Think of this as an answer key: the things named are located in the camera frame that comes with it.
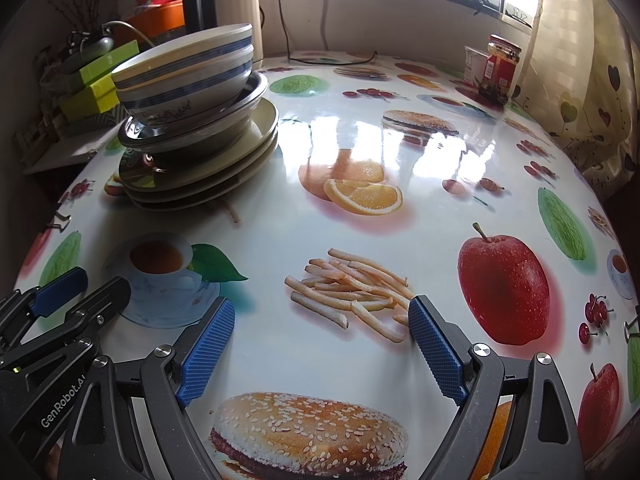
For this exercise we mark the stainless steel bowl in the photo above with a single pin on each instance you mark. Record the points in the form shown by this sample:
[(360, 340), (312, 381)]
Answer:
[(220, 120)]

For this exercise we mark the small white striped bowl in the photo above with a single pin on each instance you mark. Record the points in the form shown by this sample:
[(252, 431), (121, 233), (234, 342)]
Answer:
[(185, 62)]

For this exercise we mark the cream heart print curtain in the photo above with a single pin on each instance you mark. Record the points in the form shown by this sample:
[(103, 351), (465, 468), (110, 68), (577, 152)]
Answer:
[(575, 60)]

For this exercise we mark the red-lidded sauce jar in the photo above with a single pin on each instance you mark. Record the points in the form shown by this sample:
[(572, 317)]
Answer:
[(500, 70)]

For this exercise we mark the beige plate brown patch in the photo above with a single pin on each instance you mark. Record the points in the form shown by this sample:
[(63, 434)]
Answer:
[(200, 165), (215, 196), (215, 186)]

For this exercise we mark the large white striped bowl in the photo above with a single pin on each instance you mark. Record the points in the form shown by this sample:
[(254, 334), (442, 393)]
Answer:
[(185, 100)]

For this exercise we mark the dried twigs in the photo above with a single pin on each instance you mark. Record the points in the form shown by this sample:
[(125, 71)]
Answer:
[(75, 10)]

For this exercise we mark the food print tablecloth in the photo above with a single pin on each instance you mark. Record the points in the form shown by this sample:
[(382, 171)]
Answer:
[(400, 185)]

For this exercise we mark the steel electric kettle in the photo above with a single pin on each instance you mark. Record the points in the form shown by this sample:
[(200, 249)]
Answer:
[(240, 10)]

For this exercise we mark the white paper cup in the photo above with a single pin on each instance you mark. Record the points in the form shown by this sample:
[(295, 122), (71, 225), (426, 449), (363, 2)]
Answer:
[(474, 62)]

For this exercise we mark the small black binder clip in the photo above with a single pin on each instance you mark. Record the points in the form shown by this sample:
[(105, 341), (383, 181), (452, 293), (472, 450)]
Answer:
[(517, 11)]

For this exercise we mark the white flat board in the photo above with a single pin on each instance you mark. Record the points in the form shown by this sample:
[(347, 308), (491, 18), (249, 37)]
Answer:
[(65, 152)]

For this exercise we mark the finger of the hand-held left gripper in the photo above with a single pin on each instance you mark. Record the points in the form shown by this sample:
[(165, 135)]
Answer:
[(112, 292), (55, 287)]

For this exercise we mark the dark green box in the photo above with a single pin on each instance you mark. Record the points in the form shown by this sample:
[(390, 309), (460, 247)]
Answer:
[(107, 62)]

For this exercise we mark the orange box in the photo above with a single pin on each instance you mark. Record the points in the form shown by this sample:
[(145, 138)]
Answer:
[(165, 17)]

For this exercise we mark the grey-green oval device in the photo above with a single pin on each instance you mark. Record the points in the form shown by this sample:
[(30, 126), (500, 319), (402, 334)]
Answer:
[(95, 47)]

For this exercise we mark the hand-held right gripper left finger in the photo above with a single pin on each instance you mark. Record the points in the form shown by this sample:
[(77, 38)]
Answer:
[(207, 350)]

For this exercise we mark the grey zigzag pattern tray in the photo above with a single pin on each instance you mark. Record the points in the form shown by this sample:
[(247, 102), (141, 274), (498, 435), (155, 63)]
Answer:
[(95, 124)]

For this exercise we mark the yellow-green box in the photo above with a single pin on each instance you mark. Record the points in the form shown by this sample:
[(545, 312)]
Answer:
[(90, 97)]

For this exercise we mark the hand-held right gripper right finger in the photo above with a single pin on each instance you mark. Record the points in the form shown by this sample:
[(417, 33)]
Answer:
[(435, 350)]

